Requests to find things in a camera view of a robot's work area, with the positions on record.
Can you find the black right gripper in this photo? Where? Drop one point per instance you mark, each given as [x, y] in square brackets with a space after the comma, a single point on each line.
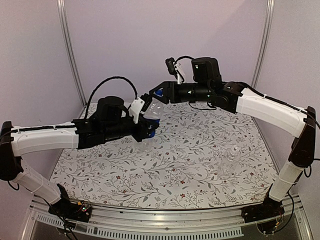
[167, 85]

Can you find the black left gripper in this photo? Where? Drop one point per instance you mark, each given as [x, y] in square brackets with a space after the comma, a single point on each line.
[142, 133]

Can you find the blue bottle cap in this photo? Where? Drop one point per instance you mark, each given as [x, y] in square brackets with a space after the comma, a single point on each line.
[159, 93]

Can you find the Pepsi bottle blue label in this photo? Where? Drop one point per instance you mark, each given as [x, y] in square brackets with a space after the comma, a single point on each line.
[153, 114]

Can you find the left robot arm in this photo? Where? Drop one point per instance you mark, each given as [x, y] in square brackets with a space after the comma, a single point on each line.
[110, 121]

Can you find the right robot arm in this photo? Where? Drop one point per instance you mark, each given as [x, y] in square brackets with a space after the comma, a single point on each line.
[239, 97]

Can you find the clear empty plastic bottle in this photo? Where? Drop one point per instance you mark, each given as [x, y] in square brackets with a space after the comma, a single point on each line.
[229, 161]

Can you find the floral patterned table mat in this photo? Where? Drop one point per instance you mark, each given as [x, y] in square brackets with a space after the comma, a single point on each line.
[180, 171]

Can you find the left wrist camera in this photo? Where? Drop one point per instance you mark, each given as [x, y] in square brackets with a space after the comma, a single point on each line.
[140, 104]

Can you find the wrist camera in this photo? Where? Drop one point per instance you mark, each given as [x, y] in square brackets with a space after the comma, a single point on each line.
[174, 69]
[140, 104]

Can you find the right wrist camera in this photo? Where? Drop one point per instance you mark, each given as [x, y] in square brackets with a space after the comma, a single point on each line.
[174, 69]

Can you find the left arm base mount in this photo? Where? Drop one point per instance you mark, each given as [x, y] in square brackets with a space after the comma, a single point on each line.
[64, 208]

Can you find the aluminium front rail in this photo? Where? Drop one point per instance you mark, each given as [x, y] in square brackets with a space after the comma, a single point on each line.
[124, 223]

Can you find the left aluminium corner post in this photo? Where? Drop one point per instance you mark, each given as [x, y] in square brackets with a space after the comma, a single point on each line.
[61, 6]

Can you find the aluminium corner post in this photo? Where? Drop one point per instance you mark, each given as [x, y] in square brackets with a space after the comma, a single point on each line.
[264, 42]
[61, 6]

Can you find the right aluminium corner post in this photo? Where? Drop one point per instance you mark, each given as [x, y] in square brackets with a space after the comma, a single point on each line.
[264, 42]

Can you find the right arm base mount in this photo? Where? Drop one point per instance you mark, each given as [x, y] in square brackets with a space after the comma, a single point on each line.
[269, 208]

